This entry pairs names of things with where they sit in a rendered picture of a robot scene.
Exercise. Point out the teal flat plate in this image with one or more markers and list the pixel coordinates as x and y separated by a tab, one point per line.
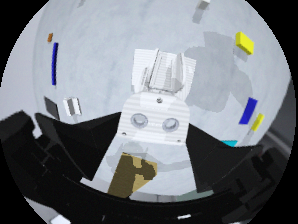
231	142

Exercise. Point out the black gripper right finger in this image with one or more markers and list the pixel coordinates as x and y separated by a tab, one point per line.
212	160

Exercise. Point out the blue flat square mat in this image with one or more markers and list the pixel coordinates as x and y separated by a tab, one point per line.
249	110

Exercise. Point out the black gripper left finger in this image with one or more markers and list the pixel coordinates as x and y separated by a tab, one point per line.
85	143

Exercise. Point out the dark blue flat bar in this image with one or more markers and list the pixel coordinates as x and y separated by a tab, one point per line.
54	63

